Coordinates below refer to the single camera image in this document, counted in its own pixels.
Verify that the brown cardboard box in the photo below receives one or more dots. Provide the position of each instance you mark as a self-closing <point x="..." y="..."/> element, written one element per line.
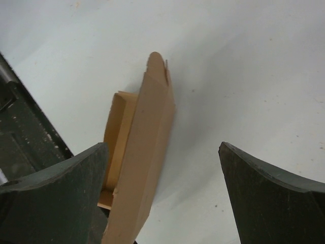
<point x="137" y="134"/>

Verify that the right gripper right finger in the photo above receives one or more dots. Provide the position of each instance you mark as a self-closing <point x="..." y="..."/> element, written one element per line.
<point x="270" y="204"/>

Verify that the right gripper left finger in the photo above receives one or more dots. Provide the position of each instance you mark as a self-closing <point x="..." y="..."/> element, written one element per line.
<point x="58" y="204"/>

